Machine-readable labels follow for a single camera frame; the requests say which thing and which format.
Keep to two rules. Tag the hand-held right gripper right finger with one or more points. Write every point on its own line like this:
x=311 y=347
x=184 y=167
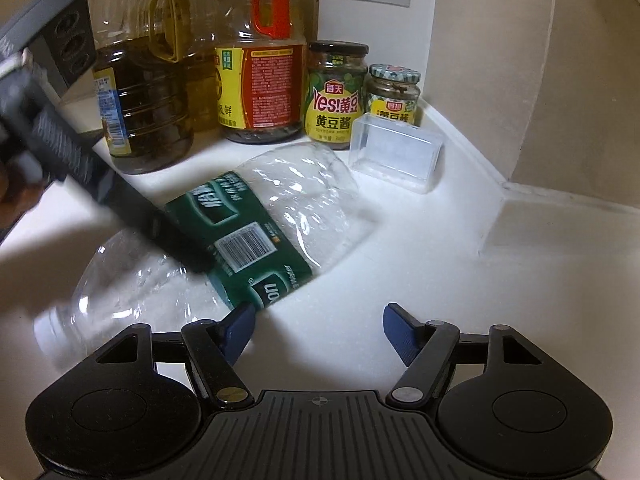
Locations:
x=402 y=332

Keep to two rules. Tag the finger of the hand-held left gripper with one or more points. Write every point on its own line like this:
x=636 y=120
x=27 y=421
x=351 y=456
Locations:
x=150 y=220

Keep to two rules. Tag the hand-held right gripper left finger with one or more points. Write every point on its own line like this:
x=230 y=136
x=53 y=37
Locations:
x=237 y=332

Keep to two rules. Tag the clear water bottle green label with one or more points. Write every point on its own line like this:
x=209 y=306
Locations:
x=300 y=200

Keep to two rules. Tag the dark oil bottle blue label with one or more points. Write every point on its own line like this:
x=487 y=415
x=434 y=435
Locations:
x=145 y=110

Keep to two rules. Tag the yellow oil bottle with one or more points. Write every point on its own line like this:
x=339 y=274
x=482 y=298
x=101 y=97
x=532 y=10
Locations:
x=202 y=85

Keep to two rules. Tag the clear plastic box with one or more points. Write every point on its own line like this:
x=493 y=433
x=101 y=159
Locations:
x=395 y=155

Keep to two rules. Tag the large sauce jar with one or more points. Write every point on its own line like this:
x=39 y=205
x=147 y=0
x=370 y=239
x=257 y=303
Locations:
x=332 y=105

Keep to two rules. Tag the small sauce jar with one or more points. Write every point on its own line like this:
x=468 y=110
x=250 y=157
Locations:
x=392 y=95

